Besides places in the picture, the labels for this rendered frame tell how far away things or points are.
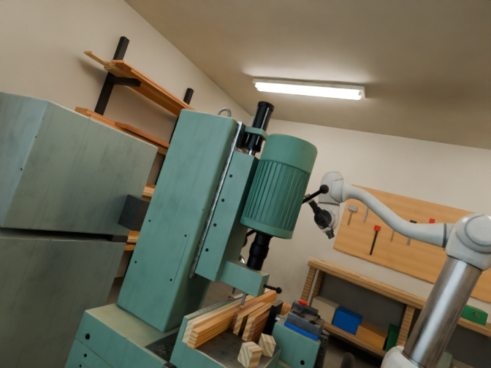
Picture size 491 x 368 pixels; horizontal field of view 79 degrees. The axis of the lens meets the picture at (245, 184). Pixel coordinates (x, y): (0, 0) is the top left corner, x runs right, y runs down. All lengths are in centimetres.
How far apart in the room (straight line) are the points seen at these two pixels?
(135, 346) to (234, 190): 53
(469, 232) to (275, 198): 63
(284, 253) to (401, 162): 197
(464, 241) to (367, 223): 300
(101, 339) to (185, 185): 52
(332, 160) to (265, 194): 353
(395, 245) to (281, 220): 329
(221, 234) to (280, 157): 31
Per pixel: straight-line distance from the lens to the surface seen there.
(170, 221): 102
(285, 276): 442
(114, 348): 104
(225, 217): 96
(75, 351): 115
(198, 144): 102
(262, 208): 90
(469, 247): 122
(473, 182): 430
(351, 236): 417
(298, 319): 95
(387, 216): 143
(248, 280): 97
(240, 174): 96
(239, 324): 94
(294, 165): 91
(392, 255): 412
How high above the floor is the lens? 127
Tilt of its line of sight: 4 degrees up
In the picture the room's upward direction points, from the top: 18 degrees clockwise
